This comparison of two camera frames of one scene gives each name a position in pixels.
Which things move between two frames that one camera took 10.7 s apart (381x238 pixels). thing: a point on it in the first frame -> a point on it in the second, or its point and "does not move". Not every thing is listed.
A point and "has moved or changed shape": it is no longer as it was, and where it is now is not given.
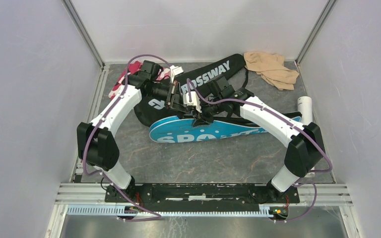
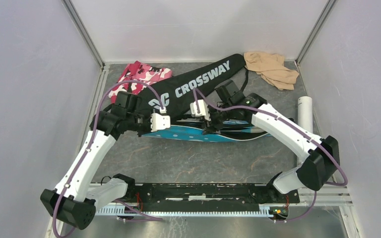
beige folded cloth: (271, 67) does not move
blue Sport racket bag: (181, 129) has moved or changed shape
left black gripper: (175, 100) -> (149, 127)
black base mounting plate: (225, 194) does not move
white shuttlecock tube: (305, 106) does not move
